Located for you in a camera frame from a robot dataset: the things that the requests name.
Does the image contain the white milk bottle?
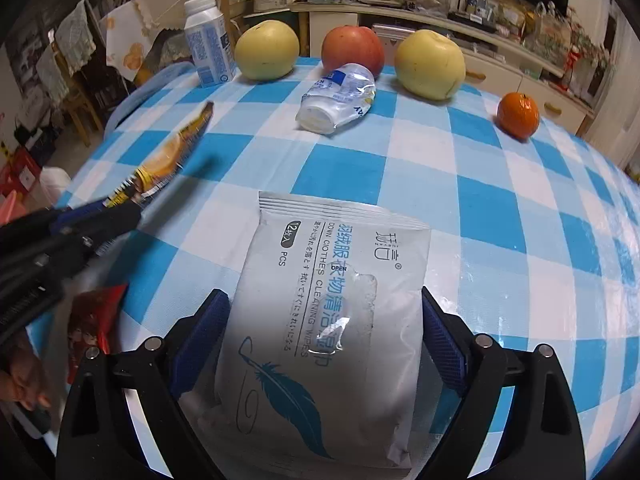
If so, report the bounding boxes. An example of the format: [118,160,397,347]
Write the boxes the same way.
[183,0,237,89]

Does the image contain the red boxes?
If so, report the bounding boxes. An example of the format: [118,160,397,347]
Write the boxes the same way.
[0,147,42,197]

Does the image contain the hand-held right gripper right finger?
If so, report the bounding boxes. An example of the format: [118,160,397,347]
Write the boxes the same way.
[421,285,587,480]

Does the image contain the yellow apple right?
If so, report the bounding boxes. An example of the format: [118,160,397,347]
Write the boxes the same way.
[394,29,466,101]

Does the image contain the red apple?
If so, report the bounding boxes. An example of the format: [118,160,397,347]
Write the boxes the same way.
[321,25,386,79]

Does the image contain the cream sideboard cabinet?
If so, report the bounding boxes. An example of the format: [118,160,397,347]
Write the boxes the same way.
[291,0,597,137]

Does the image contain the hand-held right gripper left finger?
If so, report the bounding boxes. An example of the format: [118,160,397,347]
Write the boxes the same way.
[59,287,232,480]

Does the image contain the orange yellow snack packet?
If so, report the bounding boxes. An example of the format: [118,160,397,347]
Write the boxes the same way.
[102,101,215,209]

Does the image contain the blue white checkered tablecloth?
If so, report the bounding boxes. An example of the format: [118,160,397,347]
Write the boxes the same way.
[25,55,640,456]

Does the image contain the crinkled red wrapper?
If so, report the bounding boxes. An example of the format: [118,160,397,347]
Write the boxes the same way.
[66,283,129,387]

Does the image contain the pink plastic bin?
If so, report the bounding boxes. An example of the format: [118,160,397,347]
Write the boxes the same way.
[0,194,28,228]

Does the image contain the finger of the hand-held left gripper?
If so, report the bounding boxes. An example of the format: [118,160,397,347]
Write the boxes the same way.
[62,204,144,261]
[47,204,136,236]

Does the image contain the wooden chair with lace cover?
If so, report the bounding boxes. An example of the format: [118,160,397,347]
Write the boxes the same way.
[49,0,103,128]

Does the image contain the orange tangerine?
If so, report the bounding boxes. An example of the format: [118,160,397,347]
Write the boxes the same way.
[496,91,541,141]

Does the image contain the person's left hand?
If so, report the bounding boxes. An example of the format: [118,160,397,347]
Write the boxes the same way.
[0,335,54,411]

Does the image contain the white plastic bag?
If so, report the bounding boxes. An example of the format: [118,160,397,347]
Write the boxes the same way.
[39,166,72,207]

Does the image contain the crushed clear plastic bottle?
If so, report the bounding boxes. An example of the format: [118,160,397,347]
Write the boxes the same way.
[295,62,377,137]

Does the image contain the grey wipes packet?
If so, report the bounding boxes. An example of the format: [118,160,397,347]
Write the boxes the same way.
[197,190,432,469]

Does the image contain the round yellow pear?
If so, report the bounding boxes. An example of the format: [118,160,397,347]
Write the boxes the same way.
[234,20,301,82]

